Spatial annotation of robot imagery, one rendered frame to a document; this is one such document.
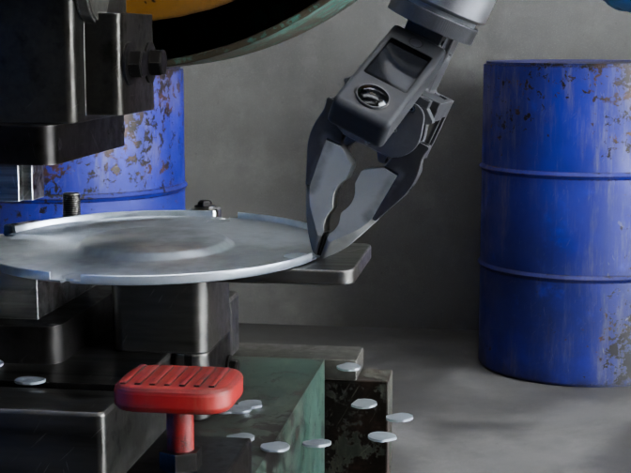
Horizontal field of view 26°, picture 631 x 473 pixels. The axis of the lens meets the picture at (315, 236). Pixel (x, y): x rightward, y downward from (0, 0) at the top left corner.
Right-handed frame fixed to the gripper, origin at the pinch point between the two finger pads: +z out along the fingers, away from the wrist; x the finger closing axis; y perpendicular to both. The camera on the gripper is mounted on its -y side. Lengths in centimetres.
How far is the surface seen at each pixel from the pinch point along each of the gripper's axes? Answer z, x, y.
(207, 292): 7.5, 6.4, -2.0
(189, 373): 3.2, -1.6, -29.4
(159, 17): -4.9, 32.4, 32.9
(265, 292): 108, 72, 322
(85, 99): -2.5, 21.3, -4.3
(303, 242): 2.2, 2.6, 5.6
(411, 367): 93, 13, 276
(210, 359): 12.7, 4.1, -1.4
